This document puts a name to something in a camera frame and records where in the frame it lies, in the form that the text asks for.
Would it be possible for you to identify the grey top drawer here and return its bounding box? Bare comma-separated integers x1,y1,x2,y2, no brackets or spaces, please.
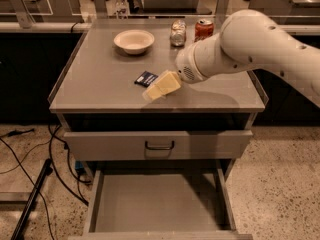
64,130,253,161

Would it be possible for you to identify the red coca-cola can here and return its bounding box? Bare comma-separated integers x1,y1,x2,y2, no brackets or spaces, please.
195,19,214,41

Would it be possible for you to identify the black bar on floor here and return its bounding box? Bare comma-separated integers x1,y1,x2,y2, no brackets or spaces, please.
10,159,52,240

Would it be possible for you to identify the blue rxbar blueberry wrapper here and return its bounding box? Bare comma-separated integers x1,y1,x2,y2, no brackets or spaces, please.
134,71,158,87

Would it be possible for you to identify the white paper bowl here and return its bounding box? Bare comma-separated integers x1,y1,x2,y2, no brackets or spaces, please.
114,30,155,55

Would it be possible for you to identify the clear glass jar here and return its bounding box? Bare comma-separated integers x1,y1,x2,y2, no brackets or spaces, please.
170,19,186,47

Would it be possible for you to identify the black floor cable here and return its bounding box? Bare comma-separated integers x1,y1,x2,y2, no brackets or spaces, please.
0,123,90,240

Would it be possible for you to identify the grey metal drawer cabinet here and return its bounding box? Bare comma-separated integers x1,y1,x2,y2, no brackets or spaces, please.
47,16,270,162

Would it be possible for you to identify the clear plastic water bottle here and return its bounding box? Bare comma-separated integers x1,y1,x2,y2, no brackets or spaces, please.
115,0,128,19

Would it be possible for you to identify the open grey middle drawer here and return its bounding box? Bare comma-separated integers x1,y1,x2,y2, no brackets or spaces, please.
68,169,253,240

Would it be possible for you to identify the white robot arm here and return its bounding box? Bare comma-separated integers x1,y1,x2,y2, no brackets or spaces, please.
143,9,320,106

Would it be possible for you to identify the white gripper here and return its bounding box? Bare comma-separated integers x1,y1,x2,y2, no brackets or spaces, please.
142,44,207,101

